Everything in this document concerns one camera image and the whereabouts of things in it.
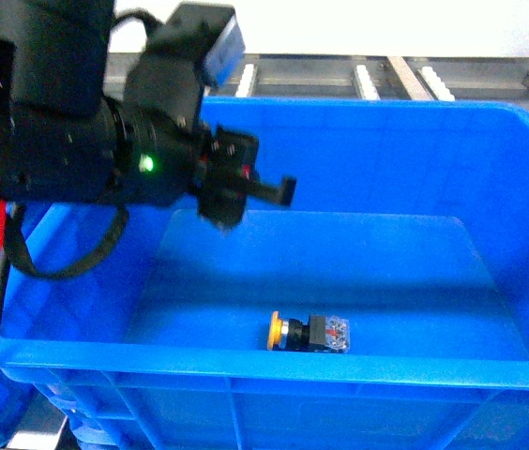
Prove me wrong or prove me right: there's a yellow mushroom push button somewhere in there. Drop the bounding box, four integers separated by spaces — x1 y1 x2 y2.
266 311 351 353

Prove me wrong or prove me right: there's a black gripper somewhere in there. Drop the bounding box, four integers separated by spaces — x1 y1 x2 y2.
189 126 296 230

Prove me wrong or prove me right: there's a steel roller rack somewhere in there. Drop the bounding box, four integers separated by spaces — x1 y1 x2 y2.
104 52 529 113

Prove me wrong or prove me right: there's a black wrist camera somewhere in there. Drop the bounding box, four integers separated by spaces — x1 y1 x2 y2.
144 2 245 89

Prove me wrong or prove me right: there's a black cable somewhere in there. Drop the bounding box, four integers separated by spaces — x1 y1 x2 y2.
0 201 130 450

